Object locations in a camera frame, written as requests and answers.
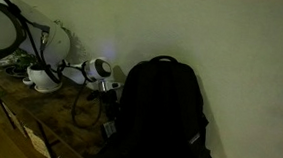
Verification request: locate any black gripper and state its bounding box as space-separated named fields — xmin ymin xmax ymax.
xmin=96 ymin=86 xmax=121 ymax=121

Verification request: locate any black wallet silver woven panel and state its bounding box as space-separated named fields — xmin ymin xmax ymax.
xmin=101 ymin=119 xmax=118 ymax=139

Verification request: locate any black backpack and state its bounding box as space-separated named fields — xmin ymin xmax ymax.
xmin=90 ymin=50 xmax=227 ymax=158

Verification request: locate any white pot saucer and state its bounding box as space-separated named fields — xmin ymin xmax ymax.
xmin=33 ymin=80 xmax=64 ymax=96

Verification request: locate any white plant pot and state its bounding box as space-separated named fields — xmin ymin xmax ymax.
xmin=25 ymin=63 xmax=63 ymax=91

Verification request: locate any black metal table brace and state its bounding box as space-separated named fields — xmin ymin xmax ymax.
xmin=34 ymin=121 xmax=61 ymax=158

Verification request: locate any small white dish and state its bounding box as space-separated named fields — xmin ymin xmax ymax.
xmin=22 ymin=76 xmax=35 ymax=86

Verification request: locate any dark round coaster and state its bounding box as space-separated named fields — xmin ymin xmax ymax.
xmin=3 ymin=63 xmax=28 ymax=79

